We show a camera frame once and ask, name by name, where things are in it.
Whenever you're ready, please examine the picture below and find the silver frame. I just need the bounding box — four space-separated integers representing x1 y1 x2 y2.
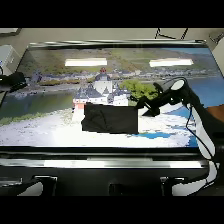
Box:
0 151 224 197

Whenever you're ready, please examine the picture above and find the black garment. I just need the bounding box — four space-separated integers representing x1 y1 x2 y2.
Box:
81 102 140 135

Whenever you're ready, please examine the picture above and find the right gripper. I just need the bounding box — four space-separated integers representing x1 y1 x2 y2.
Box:
134 94 165 118

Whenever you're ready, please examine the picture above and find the black cable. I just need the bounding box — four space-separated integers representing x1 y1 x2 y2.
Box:
185 102 215 162

